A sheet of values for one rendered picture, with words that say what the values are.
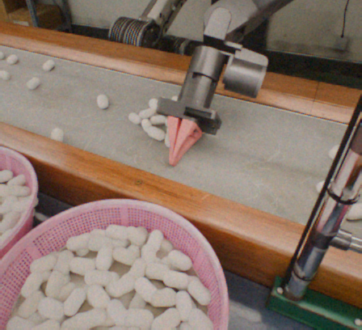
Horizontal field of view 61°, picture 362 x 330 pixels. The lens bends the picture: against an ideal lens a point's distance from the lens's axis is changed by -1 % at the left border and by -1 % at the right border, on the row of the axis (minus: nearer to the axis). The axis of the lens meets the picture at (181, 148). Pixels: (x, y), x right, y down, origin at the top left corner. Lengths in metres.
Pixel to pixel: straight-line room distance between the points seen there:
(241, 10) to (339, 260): 0.40
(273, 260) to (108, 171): 0.27
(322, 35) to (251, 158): 2.13
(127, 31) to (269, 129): 0.54
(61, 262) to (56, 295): 0.04
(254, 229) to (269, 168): 0.15
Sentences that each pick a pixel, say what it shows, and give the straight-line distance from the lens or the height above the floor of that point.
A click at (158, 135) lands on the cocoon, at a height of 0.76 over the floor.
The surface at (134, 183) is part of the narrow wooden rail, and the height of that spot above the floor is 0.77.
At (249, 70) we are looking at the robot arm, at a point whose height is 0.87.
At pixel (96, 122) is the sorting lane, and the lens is 0.65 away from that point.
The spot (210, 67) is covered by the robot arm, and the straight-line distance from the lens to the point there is 0.53.
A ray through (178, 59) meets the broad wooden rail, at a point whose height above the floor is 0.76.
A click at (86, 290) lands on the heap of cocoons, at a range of 0.42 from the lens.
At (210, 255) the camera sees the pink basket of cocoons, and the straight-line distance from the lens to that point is 0.39.
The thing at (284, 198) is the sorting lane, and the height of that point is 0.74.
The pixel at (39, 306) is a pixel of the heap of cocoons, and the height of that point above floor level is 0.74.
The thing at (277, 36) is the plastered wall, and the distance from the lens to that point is 2.63.
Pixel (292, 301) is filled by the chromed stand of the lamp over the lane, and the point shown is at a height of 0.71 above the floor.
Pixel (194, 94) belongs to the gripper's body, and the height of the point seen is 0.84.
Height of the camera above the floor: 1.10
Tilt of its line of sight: 40 degrees down
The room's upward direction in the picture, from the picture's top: straight up
